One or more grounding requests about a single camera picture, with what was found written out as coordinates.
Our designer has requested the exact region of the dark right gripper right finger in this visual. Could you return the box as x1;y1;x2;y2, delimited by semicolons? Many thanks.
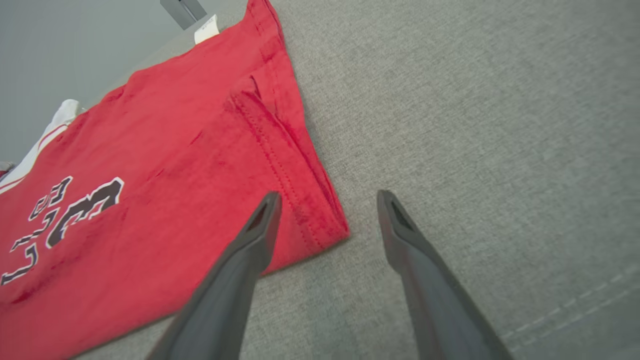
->
376;190;516;360

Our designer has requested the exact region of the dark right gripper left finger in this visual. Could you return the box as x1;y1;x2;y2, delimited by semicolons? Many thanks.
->
145;191;283;360

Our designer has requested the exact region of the red jersey with black numbers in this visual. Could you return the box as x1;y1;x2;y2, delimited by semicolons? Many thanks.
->
0;0;351;360

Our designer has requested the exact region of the grey fabric sofa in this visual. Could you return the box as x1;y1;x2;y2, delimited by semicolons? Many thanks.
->
75;0;640;360

